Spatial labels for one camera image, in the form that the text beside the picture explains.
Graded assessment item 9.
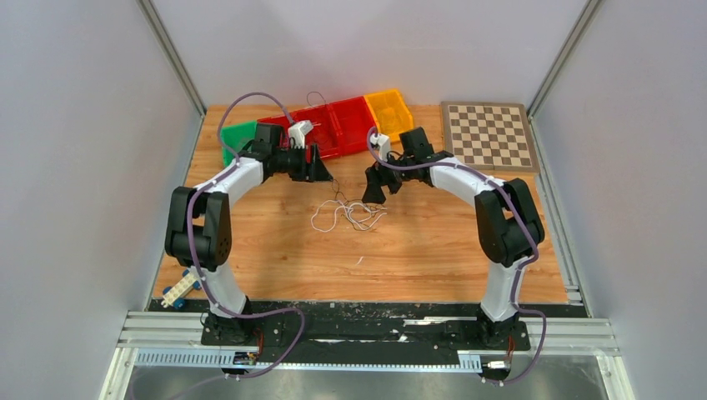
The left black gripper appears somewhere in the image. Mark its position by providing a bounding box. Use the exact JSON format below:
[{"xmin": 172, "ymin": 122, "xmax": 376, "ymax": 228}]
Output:
[{"xmin": 273, "ymin": 144, "xmax": 334, "ymax": 183}]

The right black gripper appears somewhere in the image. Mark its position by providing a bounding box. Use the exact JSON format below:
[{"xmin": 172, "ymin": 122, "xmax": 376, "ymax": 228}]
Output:
[{"xmin": 364, "ymin": 149, "xmax": 416, "ymax": 204}]

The yellow wire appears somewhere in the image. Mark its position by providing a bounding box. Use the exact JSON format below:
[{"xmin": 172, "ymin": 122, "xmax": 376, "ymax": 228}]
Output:
[{"xmin": 378, "ymin": 106, "xmax": 409, "ymax": 137}]

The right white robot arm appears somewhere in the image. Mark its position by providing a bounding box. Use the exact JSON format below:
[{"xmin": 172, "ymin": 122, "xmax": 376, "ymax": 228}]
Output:
[{"xmin": 363, "ymin": 127, "xmax": 545, "ymax": 348}]

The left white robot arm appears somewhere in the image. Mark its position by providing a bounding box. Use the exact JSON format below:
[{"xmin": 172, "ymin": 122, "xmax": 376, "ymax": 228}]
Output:
[{"xmin": 165, "ymin": 120, "xmax": 333, "ymax": 345}]

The middle red plastic bin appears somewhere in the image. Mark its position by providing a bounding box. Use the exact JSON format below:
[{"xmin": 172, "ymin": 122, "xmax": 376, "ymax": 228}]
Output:
[{"xmin": 292, "ymin": 105, "xmax": 342, "ymax": 159}]

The red plastic bin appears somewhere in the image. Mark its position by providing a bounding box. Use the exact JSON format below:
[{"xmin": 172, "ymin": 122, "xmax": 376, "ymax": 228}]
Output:
[
  {"xmin": 257, "ymin": 112, "xmax": 307, "ymax": 148},
  {"xmin": 292, "ymin": 105, "xmax": 342, "ymax": 159},
  {"xmin": 326, "ymin": 96, "xmax": 377, "ymax": 157}
]

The left red plastic bin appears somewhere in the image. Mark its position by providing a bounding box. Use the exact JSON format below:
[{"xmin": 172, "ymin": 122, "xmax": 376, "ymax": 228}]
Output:
[{"xmin": 257, "ymin": 112, "xmax": 307, "ymax": 148}]

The right red plastic bin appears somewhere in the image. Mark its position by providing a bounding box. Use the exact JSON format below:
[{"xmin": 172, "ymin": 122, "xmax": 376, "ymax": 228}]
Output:
[{"xmin": 326, "ymin": 96, "xmax": 377, "ymax": 157}]

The yellow plastic bin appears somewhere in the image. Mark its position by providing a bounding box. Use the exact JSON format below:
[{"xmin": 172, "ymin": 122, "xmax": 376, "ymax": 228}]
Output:
[{"xmin": 364, "ymin": 88, "xmax": 415, "ymax": 143}]

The green plastic bin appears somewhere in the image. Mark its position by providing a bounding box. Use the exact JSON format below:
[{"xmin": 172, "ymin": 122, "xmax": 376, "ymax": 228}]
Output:
[{"xmin": 220, "ymin": 121, "xmax": 258, "ymax": 167}]

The wooden chessboard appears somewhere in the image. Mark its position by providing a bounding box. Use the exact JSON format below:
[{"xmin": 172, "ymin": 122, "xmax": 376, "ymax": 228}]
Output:
[{"xmin": 440, "ymin": 101, "xmax": 539, "ymax": 174}]

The white blue toy car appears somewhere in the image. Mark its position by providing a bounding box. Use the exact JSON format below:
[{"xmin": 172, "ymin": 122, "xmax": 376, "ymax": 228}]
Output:
[{"xmin": 160, "ymin": 269, "xmax": 201, "ymax": 311}]

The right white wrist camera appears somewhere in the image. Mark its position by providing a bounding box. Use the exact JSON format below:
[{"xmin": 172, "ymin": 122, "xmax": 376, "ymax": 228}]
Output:
[{"xmin": 369, "ymin": 133, "xmax": 392, "ymax": 163}]

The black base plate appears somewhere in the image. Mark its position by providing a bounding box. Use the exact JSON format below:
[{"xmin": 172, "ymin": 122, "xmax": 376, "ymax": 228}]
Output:
[{"xmin": 146, "ymin": 297, "xmax": 589, "ymax": 366}]

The aluminium frame rail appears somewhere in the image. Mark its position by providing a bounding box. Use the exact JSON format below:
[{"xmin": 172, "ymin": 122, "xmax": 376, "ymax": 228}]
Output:
[{"xmin": 100, "ymin": 312, "xmax": 634, "ymax": 399}]

